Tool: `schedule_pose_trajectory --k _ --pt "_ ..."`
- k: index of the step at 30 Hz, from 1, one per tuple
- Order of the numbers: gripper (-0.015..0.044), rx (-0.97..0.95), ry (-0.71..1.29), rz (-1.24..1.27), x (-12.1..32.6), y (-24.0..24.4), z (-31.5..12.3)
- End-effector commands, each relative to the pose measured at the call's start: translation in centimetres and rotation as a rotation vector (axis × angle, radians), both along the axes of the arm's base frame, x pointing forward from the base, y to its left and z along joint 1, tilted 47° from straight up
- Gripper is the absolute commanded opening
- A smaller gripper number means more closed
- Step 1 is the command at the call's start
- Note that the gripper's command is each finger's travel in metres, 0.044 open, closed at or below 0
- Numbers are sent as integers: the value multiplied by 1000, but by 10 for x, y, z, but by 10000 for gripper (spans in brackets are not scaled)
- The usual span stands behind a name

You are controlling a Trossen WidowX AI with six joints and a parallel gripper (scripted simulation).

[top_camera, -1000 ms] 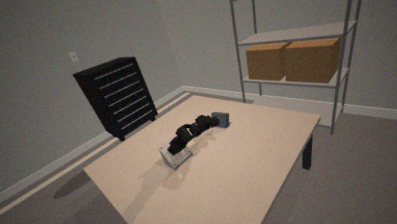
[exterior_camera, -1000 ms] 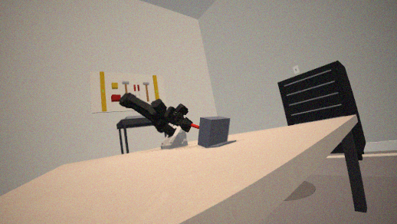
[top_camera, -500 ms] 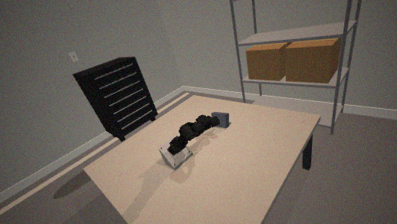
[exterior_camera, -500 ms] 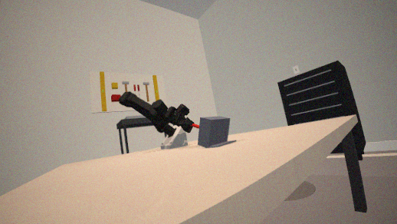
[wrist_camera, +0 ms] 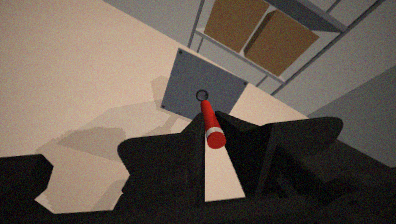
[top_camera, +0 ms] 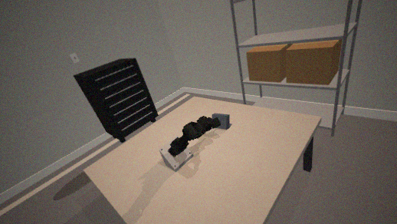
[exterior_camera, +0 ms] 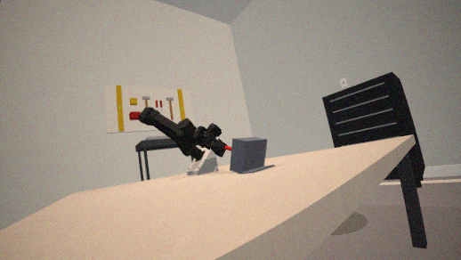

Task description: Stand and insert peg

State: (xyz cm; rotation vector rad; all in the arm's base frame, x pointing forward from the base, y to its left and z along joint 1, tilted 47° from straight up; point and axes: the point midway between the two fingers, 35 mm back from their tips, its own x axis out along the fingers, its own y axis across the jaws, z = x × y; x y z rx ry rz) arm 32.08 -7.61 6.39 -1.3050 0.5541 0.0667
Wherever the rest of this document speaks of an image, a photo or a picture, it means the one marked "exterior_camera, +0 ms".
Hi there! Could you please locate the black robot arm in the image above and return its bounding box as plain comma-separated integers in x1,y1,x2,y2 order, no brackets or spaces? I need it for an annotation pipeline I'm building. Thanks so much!
138,108,222,162

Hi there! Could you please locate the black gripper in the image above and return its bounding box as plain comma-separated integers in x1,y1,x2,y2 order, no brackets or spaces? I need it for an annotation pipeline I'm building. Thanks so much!
192,126,227,157

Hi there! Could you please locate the grey sloped panel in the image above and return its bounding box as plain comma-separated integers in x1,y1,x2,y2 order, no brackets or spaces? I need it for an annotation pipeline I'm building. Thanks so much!
230,137,274,175

